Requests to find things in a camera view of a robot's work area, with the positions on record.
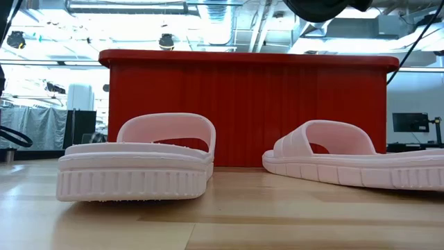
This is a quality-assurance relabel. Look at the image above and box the pink rubber slide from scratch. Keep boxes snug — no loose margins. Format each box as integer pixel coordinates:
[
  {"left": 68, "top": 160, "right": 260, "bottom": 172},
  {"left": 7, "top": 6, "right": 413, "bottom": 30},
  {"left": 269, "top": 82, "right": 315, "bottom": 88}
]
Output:
[
  {"left": 55, "top": 112, "right": 217, "bottom": 203},
  {"left": 262, "top": 119, "right": 444, "bottom": 192}
]

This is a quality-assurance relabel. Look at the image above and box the black rubber slide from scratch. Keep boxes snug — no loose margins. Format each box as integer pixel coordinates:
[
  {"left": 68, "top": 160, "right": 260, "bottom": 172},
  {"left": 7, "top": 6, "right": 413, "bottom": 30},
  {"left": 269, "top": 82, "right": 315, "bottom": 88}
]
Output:
[{"left": 282, "top": 0, "right": 374, "bottom": 24}]

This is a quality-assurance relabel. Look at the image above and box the red plastic bin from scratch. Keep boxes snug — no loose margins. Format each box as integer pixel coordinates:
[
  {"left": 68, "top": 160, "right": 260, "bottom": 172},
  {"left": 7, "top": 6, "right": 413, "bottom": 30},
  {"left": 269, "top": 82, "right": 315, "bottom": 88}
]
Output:
[{"left": 98, "top": 49, "right": 400, "bottom": 168}]

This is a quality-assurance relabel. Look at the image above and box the black dome ceiling lamp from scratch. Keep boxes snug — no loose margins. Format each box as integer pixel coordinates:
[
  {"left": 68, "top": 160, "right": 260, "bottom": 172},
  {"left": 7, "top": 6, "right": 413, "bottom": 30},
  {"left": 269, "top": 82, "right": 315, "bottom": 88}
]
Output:
[{"left": 158, "top": 33, "right": 175, "bottom": 49}]

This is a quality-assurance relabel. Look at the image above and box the dark chair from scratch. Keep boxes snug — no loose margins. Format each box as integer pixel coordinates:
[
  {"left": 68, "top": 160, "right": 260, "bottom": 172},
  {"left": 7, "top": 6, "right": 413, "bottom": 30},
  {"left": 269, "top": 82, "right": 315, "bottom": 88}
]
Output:
[{"left": 81, "top": 131, "right": 108, "bottom": 146}]

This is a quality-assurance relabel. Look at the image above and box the black cabinet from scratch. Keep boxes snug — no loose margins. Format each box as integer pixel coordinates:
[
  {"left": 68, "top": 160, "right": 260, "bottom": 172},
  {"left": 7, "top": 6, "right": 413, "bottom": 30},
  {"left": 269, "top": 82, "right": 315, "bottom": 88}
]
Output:
[{"left": 62, "top": 110, "right": 97, "bottom": 149}]

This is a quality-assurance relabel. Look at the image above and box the white cylindrical tank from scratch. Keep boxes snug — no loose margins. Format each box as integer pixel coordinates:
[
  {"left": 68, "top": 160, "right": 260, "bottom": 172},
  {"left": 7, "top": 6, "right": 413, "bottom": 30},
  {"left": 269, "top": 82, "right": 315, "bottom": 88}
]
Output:
[{"left": 67, "top": 83, "right": 94, "bottom": 111}]

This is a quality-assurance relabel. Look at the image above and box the black ceiling fixture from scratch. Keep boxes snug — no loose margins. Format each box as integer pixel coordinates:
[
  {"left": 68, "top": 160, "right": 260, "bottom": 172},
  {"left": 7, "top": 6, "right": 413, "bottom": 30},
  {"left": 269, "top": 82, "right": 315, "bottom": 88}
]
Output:
[{"left": 44, "top": 81, "right": 67, "bottom": 95}]

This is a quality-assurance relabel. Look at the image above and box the grey curtain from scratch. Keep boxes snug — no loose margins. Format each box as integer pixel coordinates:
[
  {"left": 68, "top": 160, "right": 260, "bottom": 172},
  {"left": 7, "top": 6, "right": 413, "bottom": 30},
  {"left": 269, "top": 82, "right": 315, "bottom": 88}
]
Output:
[{"left": 0, "top": 106, "right": 69, "bottom": 151}]

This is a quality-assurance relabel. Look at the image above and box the black computer monitor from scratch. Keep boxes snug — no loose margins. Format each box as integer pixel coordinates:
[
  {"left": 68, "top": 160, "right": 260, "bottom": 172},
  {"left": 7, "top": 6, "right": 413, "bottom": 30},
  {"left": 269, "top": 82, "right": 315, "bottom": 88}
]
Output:
[{"left": 392, "top": 112, "right": 430, "bottom": 133}]

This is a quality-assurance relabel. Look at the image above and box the black desk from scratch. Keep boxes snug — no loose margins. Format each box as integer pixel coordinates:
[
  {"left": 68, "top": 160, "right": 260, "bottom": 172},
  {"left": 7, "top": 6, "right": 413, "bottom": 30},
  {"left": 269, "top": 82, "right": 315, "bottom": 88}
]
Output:
[{"left": 387, "top": 142, "right": 444, "bottom": 153}]

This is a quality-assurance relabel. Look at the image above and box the black monitor stand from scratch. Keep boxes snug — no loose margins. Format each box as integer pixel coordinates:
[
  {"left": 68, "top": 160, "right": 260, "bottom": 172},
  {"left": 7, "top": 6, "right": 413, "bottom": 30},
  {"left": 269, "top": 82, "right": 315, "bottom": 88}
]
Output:
[{"left": 429, "top": 117, "right": 443, "bottom": 145}]

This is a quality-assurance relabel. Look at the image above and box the black spotlight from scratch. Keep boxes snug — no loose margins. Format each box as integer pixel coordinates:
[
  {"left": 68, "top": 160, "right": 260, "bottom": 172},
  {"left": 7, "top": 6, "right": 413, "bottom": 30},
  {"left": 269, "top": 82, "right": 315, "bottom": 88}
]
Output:
[{"left": 6, "top": 30, "right": 26, "bottom": 50}]

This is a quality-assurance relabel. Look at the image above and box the silver ceiling duct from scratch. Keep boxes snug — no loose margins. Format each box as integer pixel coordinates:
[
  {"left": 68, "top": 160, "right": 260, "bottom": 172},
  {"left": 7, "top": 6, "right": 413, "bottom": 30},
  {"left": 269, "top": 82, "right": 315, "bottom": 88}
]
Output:
[{"left": 300, "top": 19, "right": 334, "bottom": 38}]

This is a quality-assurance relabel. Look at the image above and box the black looped cable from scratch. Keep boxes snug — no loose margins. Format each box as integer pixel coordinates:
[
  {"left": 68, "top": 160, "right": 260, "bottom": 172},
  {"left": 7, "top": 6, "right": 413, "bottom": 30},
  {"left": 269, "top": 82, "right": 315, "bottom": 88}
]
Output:
[{"left": 0, "top": 125, "right": 34, "bottom": 149}]

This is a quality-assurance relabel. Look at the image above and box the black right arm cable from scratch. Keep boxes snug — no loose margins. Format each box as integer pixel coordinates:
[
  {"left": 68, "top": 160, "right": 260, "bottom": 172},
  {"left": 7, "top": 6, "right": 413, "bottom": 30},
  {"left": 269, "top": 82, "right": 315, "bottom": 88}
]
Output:
[{"left": 386, "top": 0, "right": 444, "bottom": 86}]

